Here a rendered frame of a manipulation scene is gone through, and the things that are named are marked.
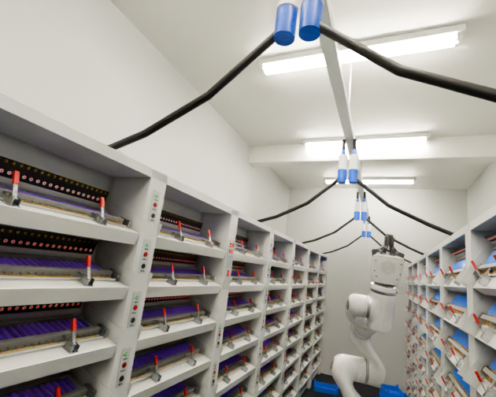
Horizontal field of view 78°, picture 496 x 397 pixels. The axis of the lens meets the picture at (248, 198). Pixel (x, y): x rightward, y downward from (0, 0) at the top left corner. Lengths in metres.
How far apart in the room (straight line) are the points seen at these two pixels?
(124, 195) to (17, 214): 0.46
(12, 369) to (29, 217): 0.37
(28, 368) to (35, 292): 0.19
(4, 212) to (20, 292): 0.20
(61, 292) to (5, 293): 0.14
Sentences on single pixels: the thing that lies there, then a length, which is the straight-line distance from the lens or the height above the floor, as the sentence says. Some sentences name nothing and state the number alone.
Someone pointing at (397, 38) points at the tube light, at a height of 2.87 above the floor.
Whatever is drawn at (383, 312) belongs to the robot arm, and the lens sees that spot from 1.19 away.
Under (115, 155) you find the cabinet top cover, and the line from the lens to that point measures 1.10.
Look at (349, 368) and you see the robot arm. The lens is 1.55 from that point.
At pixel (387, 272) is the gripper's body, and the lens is 1.17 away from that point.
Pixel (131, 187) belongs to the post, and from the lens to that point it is 1.28.
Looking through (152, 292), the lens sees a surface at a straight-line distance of 1.30.
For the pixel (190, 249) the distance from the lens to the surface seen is 1.47.
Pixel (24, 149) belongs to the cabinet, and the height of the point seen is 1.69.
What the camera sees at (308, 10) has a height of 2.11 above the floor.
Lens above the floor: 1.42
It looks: 12 degrees up
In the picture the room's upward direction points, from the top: 7 degrees clockwise
